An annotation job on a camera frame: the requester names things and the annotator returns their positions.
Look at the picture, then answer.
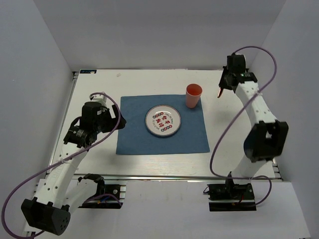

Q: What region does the red plastic cup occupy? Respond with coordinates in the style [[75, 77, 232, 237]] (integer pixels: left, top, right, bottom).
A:
[[185, 84, 202, 109]]

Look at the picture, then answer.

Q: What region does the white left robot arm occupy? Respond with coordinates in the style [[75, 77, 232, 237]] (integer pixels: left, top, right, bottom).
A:
[[21, 101, 126, 236]]

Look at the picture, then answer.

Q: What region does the left blue corner label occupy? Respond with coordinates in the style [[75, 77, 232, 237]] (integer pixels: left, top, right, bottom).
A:
[[79, 69, 97, 74]]

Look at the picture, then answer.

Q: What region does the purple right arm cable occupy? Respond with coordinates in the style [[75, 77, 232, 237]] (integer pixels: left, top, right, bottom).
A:
[[209, 46, 278, 206]]

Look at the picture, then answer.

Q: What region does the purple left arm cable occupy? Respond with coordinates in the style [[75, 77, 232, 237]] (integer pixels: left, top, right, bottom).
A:
[[1, 92, 123, 238]]

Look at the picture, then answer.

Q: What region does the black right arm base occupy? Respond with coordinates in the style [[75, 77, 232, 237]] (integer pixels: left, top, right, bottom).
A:
[[203, 184, 257, 212]]

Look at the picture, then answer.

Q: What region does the gold knife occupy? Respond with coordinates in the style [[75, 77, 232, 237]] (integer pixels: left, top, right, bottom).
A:
[[217, 88, 224, 98]]

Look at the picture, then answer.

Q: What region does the blue cloth napkin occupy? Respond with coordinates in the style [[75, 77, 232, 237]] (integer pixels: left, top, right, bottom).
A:
[[116, 95, 210, 155]]

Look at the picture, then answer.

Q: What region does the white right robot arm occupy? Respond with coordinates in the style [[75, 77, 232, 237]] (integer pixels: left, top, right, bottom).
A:
[[219, 53, 289, 199]]

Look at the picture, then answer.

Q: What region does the white patterned plate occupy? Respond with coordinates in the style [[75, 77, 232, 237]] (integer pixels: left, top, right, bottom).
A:
[[145, 105, 181, 137]]

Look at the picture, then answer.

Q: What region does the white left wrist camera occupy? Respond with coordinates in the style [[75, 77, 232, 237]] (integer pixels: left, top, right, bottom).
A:
[[89, 94, 107, 106]]

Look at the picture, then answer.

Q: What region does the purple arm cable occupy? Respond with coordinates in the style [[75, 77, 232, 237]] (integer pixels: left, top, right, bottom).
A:
[[1, 92, 123, 238], [209, 46, 278, 206]]

